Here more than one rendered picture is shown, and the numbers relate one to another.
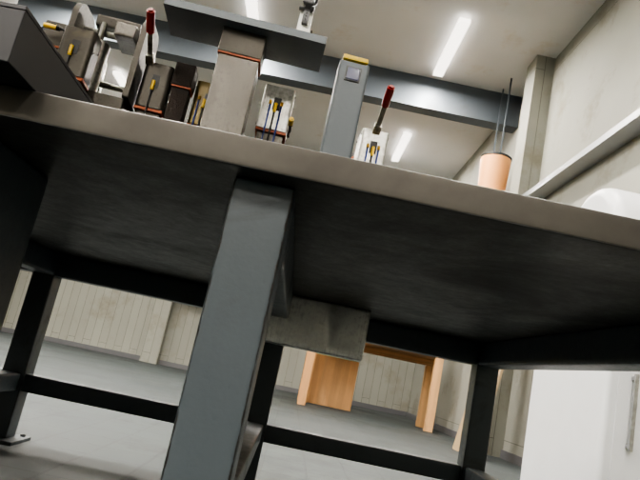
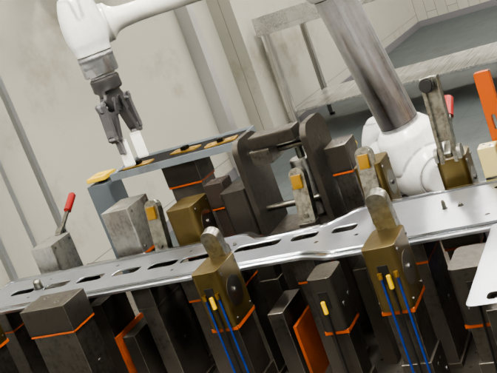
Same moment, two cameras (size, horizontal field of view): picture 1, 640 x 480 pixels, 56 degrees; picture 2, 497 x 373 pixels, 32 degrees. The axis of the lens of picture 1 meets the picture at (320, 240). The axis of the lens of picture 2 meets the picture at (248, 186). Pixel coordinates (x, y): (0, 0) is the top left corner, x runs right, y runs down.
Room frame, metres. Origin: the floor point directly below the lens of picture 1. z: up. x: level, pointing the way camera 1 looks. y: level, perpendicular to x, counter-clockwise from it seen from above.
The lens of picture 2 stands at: (3.03, 1.53, 1.54)
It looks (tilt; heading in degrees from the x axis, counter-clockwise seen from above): 14 degrees down; 213
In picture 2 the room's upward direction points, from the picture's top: 20 degrees counter-clockwise
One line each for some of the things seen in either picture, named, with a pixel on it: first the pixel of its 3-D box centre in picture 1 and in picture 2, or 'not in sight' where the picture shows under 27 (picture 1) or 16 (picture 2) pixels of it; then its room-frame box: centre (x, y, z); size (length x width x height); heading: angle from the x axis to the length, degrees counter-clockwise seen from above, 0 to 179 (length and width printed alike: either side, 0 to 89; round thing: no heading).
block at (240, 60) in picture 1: (223, 128); (214, 237); (1.30, 0.27, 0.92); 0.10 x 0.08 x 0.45; 94
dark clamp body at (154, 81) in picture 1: (141, 141); (268, 257); (1.40, 0.47, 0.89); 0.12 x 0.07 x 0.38; 4
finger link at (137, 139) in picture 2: (304, 26); (139, 144); (1.29, 0.14, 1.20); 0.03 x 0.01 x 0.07; 94
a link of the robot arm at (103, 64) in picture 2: not in sight; (98, 65); (1.32, 0.14, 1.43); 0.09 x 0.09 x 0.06
